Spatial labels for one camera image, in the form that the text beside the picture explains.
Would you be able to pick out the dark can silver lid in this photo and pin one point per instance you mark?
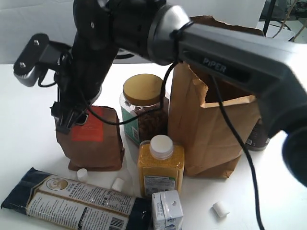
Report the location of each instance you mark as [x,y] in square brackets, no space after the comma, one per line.
[258,139]

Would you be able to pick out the white marshmallow right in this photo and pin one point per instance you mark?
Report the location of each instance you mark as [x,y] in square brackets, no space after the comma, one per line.
[220,209]

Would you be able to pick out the dark noodle package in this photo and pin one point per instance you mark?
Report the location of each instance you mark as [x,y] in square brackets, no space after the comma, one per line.
[76,205]

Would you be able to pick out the white marshmallow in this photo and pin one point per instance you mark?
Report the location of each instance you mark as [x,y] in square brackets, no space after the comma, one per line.
[220,209]
[82,175]
[118,184]

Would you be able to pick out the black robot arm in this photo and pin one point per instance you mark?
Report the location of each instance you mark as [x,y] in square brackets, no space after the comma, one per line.
[164,34]

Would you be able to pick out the brown pouch with orange label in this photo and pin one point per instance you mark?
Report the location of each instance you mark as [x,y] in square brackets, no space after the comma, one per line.
[95,146]

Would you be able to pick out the large brown paper bag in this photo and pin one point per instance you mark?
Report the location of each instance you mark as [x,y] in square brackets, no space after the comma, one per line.
[196,122]

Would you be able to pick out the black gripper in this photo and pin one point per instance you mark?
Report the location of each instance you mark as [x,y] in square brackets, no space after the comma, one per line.
[79,81]

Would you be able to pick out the black tripod stand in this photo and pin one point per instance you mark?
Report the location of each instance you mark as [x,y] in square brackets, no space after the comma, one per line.
[268,16]

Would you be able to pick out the small white milk carton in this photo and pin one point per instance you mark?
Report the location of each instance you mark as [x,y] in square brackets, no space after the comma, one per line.
[167,211]

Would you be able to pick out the clear jar gold lid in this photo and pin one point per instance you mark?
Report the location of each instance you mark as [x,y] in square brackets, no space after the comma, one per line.
[141,93]

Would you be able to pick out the yellow grain bottle white cap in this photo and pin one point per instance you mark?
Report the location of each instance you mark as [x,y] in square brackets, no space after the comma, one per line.
[161,165]

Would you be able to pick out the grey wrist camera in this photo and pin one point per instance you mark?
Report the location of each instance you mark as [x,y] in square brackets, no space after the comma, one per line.
[38,56]

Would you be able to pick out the white marshmallow left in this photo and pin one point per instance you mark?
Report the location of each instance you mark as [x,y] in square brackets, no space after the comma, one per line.
[82,175]

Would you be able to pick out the white marshmallow middle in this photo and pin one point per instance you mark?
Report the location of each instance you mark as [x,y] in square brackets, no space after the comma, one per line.
[118,184]

